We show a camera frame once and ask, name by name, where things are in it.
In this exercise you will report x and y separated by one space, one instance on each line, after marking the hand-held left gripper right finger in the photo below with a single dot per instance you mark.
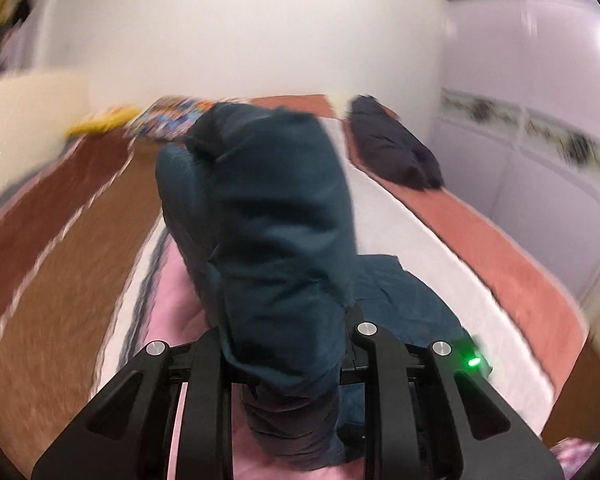
382 362

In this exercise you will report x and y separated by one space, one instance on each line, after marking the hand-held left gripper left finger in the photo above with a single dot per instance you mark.
205 362

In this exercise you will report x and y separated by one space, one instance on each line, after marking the teal quilted jacket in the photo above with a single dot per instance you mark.
270 210

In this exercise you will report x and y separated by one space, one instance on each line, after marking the pink floral cloth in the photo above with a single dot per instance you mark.
577 457

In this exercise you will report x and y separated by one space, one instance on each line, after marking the striped bed blanket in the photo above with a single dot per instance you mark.
80 270

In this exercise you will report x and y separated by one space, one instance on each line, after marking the black jacket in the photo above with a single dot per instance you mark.
390 150

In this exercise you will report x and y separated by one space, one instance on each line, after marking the colourful printed pillow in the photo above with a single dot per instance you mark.
170 117

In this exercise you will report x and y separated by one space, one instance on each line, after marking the yellow cloth item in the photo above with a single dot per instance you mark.
100 122

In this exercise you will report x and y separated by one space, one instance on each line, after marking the cream bed headboard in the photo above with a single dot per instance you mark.
25 120

